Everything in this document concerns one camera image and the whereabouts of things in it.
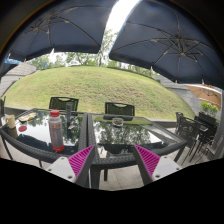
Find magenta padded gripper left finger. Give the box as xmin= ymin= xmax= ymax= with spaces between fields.
xmin=47 ymin=145 xmax=95 ymax=187

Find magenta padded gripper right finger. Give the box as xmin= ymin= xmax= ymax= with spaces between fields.
xmin=133 ymin=145 xmax=181 ymax=185

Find right glass-top wicker table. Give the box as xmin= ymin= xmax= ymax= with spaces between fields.
xmin=87 ymin=113 xmax=187 ymax=189

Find glass-top wicker table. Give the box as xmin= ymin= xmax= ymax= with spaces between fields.
xmin=87 ymin=113 xmax=187 ymax=189
xmin=0 ymin=108 xmax=87 ymax=163

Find plastic bottle with red cap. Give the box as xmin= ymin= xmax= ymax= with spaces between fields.
xmin=49 ymin=110 xmax=64 ymax=152

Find left glass-top wicker table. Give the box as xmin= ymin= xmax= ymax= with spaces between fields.
xmin=0 ymin=108 xmax=87 ymax=163

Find black chairs at right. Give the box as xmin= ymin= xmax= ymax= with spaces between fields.
xmin=175 ymin=112 xmax=217 ymax=154

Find red coaster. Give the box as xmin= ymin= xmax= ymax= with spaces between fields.
xmin=18 ymin=125 xmax=27 ymax=132

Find right black wicker chair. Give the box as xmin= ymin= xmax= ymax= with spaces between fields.
xmin=105 ymin=102 xmax=135 ymax=116

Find black wicker chair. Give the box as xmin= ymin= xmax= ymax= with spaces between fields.
xmin=105 ymin=102 xmax=135 ymax=116
xmin=49 ymin=96 xmax=79 ymax=111

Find left black wicker chair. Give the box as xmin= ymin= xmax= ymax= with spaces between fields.
xmin=49 ymin=96 xmax=79 ymax=111

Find yellow item on table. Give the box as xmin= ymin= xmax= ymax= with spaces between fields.
xmin=18 ymin=112 xmax=37 ymax=122

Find beige cup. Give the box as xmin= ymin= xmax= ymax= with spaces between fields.
xmin=6 ymin=115 xmax=15 ymax=129

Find beige umbrella far right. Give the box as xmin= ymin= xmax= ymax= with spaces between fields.
xmin=186 ymin=84 xmax=222 ymax=109

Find right dark blue umbrella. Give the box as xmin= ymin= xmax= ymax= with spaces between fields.
xmin=109 ymin=0 xmax=224 ymax=89

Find dark blue umbrella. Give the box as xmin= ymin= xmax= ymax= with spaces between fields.
xmin=0 ymin=0 xmax=118 ymax=78
xmin=109 ymin=0 xmax=224 ymax=89

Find left dark blue umbrella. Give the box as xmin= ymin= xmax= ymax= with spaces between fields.
xmin=0 ymin=0 xmax=118 ymax=78

